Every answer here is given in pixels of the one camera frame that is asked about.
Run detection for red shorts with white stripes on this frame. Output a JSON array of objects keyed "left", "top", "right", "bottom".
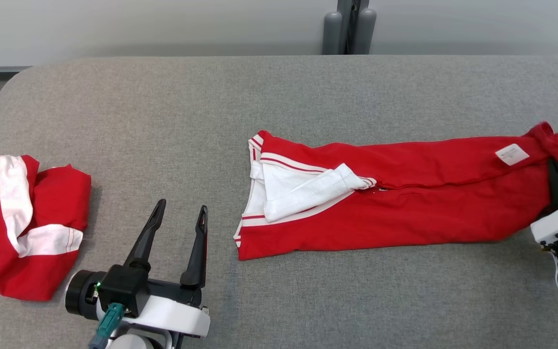
[{"left": 0, "top": 155, "right": 92, "bottom": 302}]

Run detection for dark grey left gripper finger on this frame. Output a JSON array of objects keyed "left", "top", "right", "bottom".
[
  {"left": 123, "top": 198, "right": 168, "bottom": 272},
  {"left": 179, "top": 205, "right": 209, "bottom": 290}
]

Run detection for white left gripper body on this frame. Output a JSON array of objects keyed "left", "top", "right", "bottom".
[{"left": 128, "top": 279, "right": 211, "bottom": 349}]

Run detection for red Bulls basketball jersey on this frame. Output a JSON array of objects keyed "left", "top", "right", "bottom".
[{"left": 233, "top": 121, "right": 558, "bottom": 261}]

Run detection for left cable with teal connector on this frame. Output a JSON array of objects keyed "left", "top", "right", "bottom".
[{"left": 89, "top": 303, "right": 125, "bottom": 349}]

